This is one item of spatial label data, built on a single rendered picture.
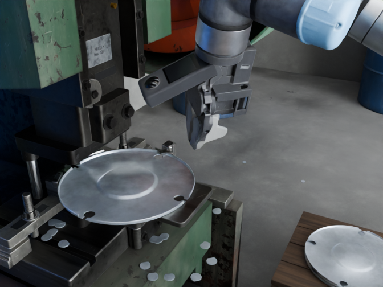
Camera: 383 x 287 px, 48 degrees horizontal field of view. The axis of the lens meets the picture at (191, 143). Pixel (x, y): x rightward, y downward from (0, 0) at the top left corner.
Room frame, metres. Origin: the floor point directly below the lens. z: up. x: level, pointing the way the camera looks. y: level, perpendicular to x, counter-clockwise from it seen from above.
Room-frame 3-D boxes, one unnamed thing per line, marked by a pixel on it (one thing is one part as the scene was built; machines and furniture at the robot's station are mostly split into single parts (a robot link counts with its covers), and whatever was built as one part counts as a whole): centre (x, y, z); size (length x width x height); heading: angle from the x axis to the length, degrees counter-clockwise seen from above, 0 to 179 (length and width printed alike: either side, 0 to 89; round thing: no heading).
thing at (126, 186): (0.78, 0.14, 0.78); 0.29 x 0.29 x 0.01
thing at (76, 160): (0.84, 0.25, 0.86); 0.20 x 0.16 x 0.05; 153
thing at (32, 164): (0.79, 0.34, 0.81); 0.02 x 0.02 x 0.14
